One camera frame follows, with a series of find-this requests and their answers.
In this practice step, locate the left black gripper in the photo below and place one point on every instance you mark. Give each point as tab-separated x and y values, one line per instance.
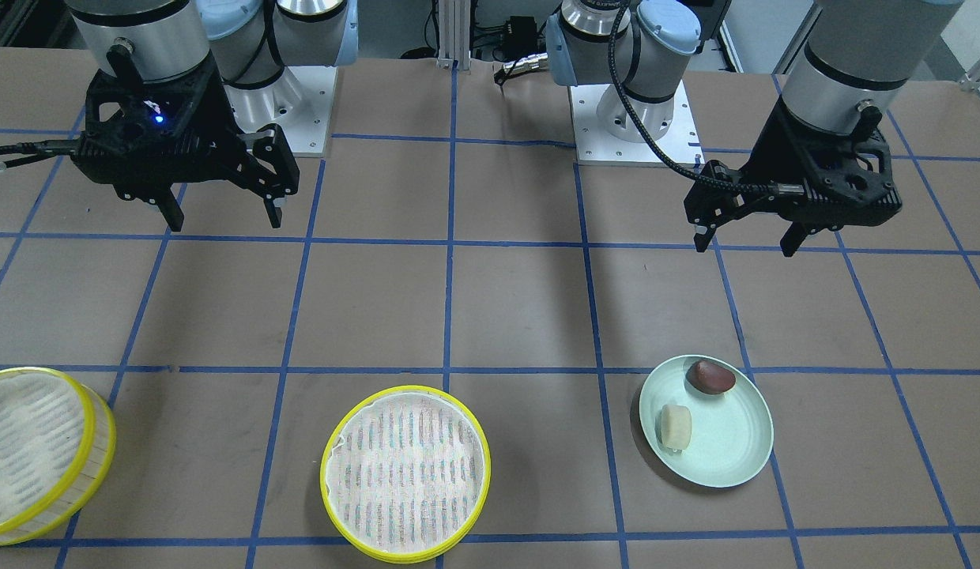
769	162

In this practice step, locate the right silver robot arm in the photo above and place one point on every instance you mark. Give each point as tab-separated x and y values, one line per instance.
249	43

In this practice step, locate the white bun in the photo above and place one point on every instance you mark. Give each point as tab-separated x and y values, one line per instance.
675	427

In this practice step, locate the brown bun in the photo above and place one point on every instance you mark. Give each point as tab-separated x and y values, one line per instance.
710	378

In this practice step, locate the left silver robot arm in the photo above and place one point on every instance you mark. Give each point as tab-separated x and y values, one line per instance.
856	51

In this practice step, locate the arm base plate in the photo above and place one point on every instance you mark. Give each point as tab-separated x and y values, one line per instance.
606	136
300	101

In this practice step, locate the pale green plate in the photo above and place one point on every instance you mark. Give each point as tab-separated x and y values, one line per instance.
732	435

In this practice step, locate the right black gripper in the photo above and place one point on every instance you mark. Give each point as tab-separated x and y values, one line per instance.
215	118

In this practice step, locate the yellow rimmed steamer basket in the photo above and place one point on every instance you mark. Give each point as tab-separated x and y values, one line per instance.
406	474
57	441

